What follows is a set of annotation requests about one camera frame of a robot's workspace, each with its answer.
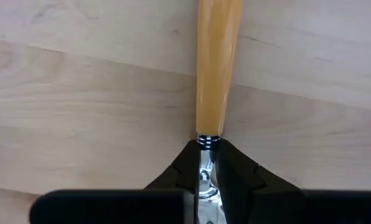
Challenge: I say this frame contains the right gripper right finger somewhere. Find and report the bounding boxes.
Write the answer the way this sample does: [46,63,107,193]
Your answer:
[215,139,371,224]

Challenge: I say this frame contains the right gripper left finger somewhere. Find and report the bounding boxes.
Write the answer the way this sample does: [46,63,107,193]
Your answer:
[29,139,202,224]

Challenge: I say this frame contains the orange-handled metal spoon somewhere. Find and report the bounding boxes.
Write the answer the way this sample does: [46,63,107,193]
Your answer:
[195,0,244,224]

